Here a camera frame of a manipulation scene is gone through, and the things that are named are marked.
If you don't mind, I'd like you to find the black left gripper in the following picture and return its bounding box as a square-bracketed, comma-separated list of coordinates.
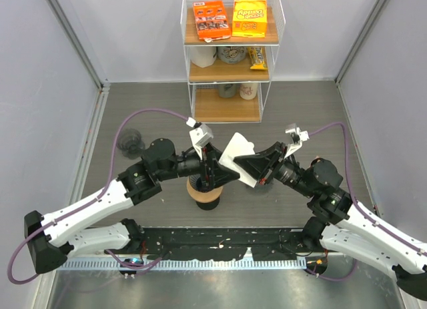
[156, 141, 240, 188]

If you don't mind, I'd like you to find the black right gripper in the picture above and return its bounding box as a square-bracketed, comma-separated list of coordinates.
[234, 141, 316, 198]

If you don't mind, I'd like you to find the blue plastic dripper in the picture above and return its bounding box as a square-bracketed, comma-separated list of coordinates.
[188, 175, 203, 192]

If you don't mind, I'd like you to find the white paper coffee filter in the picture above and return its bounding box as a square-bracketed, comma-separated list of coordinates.
[219, 132, 257, 188]

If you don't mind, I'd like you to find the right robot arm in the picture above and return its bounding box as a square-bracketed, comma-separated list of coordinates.
[232, 143, 426, 300]

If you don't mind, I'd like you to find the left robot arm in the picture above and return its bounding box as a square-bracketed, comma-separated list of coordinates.
[24, 134, 253, 274]

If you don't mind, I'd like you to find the smoky glass coffee server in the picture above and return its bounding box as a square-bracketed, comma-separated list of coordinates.
[245, 184, 274, 195]

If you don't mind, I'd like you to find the smoky grey plastic dripper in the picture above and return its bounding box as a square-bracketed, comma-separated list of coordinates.
[116, 128, 145, 160]

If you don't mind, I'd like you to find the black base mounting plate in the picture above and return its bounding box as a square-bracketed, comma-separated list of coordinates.
[110, 228, 324, 262]

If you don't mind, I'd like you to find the white paper roll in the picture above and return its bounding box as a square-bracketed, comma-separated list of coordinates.
[189, 46, 217, 68]

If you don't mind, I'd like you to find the grey printed tin can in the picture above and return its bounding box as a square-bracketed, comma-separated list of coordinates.
[217, 46, 247, 64]

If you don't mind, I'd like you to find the yellow candy bag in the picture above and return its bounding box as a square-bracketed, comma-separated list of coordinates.
[247, 47, 268, 71]

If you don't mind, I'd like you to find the orange snack box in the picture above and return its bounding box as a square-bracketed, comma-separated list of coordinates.
[193, 0, 232, 43]

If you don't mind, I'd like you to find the yellow snack bag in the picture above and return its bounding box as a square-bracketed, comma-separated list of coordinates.
[232, 0, 268, 38]

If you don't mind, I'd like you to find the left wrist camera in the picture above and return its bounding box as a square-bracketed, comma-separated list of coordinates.
[186, 117, 214, 160]

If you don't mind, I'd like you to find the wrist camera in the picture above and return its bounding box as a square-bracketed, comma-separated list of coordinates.
[284, 123, 310, 158]
[186, 117, 214, 160]

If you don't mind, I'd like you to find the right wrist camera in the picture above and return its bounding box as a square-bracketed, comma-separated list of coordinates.
[284, 123, 310, 158]

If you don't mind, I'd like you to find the white slotted cable duct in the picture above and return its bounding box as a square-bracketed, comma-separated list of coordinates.
[59, 256, 307, 271]

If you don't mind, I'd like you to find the white wire shelf rack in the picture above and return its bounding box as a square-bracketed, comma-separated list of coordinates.
[180, 0, 286, 123]

